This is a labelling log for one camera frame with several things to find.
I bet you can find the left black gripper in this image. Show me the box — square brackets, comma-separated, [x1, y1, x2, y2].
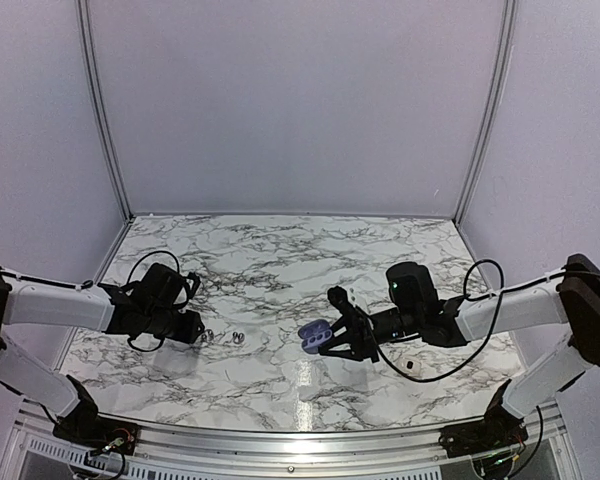
[144, 306, 205, 344]

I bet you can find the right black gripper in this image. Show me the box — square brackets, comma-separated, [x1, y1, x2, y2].
[318, 306, 422, 363]

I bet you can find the purple earbud charging case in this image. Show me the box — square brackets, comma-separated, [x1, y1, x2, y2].
[298, 319, 333, 355]

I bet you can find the purple earbud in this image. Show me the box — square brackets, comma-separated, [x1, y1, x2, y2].
[201, 329, 215, 343]
[232, 331, 245, 345]

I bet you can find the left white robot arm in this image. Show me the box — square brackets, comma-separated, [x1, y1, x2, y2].
[0, 263, 205, 445]

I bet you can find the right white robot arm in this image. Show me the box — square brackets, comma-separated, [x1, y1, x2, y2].
[299, 254, 600, 448]

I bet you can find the white charging case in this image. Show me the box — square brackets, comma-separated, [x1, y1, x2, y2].
[397, 357, 422, 378]

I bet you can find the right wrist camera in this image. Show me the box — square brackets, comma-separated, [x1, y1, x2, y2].
[327, 286, 356, 316]

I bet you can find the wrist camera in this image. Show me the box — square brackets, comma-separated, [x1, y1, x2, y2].
[185, 272, 201, 299]
[327, 286, 356, 316]

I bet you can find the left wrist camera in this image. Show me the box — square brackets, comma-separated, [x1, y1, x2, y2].
[185, 272, 201, 299]

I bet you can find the aluminium front rail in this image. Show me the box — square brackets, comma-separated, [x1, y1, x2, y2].
[9, 404, 569, 480]

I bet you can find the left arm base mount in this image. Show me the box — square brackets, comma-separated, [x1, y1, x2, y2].
[53, 375, 139, 455]

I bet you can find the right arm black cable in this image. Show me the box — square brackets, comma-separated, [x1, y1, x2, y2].
[374, 257, 600, 384]

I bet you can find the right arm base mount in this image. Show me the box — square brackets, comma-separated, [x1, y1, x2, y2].
[438, 381, 528, 458]

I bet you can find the left aluminium frame post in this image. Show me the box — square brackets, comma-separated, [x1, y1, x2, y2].
[74, 0, 134, 222]

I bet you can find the aluminium frame post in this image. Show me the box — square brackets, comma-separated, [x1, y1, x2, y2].
[453, 0, 519, 228]
[74, 0, 134, 222]

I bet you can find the right aluminium frame post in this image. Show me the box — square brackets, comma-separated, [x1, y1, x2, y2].
[453, 0, 519, 228]

